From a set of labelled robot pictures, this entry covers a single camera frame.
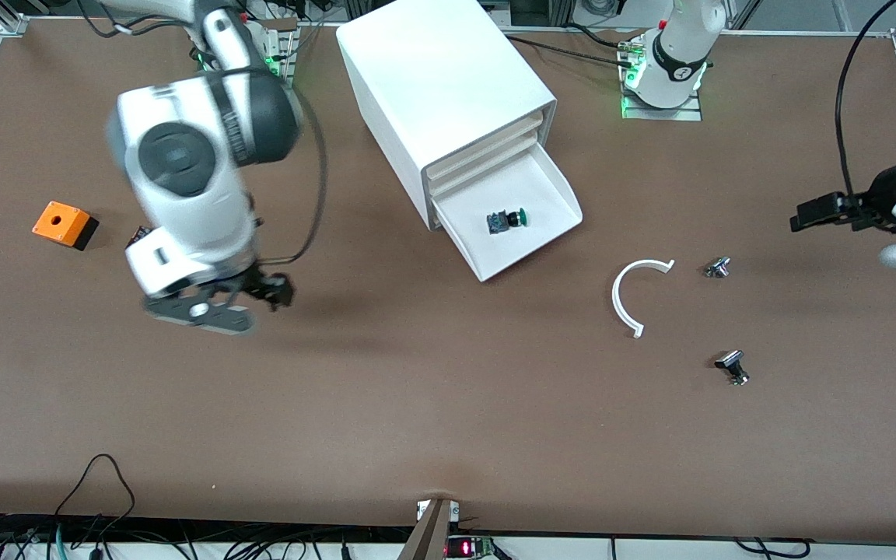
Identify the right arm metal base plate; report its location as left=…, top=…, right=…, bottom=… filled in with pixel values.
left=261, top=19, right=299, bottom=82

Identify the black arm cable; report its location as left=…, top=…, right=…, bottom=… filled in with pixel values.
left=254, top=82, right=329, bottom=265
left=834, top=0, right=896, bottom=199

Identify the black cable under table edge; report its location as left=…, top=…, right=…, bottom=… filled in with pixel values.
left=732, top=537, right=814, bottom=559

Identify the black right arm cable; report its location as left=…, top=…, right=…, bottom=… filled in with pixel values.
left=254, top=82, right=329, bottom=265

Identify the device with red light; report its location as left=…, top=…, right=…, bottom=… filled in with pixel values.
left=445, top=534, right=499, bottom=560

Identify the black cable behind cabinet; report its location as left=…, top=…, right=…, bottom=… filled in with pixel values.
left=504, top=23, right=635, bottom=67

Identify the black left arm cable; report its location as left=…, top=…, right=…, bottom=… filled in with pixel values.
left=834, top=0, right=896, bottom=199

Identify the orange box with black base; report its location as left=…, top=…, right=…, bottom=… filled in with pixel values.
left=32, top=201, right=100, bottom=251

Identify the white half ring bracket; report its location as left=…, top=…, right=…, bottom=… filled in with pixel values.
left=611, top=259, right=676, bottom=340

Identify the black button with white cap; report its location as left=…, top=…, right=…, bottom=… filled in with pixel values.
left=714, top=350, right=751, bottom=387

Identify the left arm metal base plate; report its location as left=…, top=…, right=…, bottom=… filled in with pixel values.
left=621, top=87, right=704, bottom=122

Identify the green push button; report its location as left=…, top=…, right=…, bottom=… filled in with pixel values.
left=486, top=207, right=531, bottom=236

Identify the black looped cable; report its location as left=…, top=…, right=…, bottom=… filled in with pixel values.
left=51, top=453, right=138, bottom=560

